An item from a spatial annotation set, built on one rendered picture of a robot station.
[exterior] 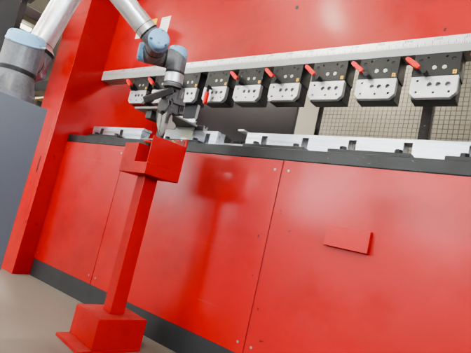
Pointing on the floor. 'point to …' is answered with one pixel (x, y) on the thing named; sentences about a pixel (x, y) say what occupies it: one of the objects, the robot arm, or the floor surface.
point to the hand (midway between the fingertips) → (160, 132)
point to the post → (426, 122)
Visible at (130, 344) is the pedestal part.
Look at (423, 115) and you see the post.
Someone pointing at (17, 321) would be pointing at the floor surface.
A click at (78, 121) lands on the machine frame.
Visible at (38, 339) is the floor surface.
